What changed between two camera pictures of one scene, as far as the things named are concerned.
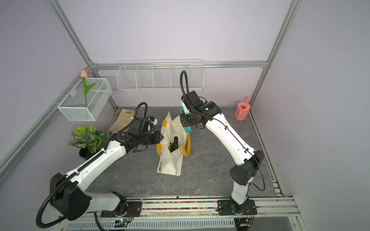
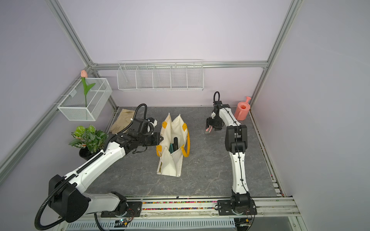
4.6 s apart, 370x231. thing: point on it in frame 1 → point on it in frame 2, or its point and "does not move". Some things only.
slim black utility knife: (174, 146) does not move
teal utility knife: (188, 129) → (171, 148)
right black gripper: (184, 121) → (208, 122)
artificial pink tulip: (84, 75) does not move
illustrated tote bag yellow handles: (170, 151) does not move
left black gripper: (157, 140) does not move
